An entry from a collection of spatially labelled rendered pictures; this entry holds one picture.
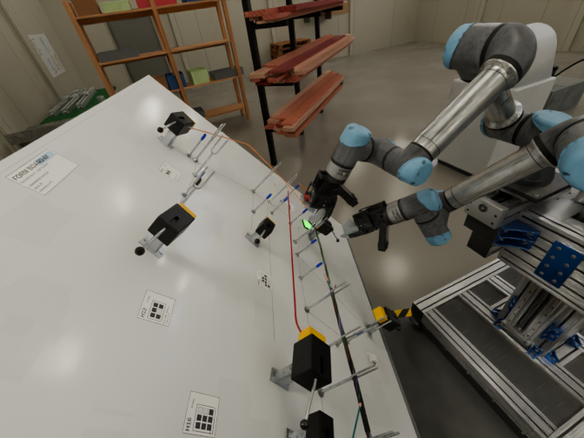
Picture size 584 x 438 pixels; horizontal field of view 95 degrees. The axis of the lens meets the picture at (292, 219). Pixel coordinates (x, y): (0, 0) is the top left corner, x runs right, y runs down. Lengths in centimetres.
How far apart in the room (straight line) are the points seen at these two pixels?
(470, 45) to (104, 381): 105
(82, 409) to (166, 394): 9
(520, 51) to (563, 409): 156
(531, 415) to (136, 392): 167
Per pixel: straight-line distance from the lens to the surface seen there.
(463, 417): 196
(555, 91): 567
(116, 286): 49
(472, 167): 363
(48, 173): 59
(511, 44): 93
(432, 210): 91
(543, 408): 190
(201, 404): 48
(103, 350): 45
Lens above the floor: 178
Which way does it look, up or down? 39 degrees down
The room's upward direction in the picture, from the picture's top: 9 degrees counter-clockwise
